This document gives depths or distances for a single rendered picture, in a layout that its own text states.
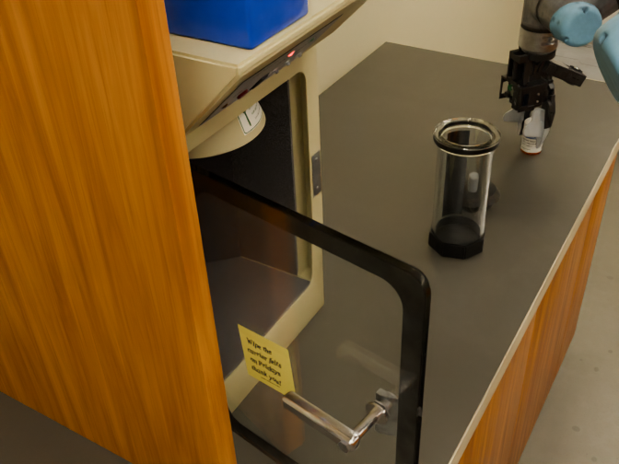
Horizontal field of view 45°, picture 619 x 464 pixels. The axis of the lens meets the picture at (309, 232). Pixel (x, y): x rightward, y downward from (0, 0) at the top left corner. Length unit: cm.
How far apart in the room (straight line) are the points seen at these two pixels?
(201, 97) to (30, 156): 19
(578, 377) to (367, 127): 115
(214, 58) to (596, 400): 196
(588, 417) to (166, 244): 186
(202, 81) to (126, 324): 29
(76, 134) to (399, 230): 82
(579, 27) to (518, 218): 36
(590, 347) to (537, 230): 121
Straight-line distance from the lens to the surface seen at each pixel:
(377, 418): 74
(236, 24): 68
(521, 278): 132
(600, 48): 104
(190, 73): 69
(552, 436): 232
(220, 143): 91
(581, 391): 246
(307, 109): 101
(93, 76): 65
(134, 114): 64
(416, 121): 177
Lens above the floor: 177
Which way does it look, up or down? 36 degrees down
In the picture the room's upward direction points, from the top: 3 degrees counter-clockwise
